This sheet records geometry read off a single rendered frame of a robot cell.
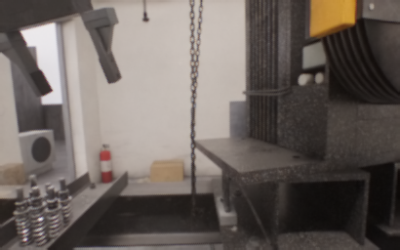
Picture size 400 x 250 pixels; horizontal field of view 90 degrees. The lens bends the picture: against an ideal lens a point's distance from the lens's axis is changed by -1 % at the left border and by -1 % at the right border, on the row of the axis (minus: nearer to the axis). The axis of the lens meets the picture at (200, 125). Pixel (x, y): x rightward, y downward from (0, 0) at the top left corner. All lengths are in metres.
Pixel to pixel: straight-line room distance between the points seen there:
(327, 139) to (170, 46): 2.63
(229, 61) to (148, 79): 1.15
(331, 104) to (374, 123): 0.16
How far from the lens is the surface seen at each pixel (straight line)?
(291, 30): 0.73
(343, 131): 0.65
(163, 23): 3.11
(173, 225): 1.11
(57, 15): 0.36
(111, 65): 0.36
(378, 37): 0.52
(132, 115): 3.04
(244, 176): 0.49
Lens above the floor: 1.06
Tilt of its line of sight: 6 degrees down
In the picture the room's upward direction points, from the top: 2 degrees counter-clockwise
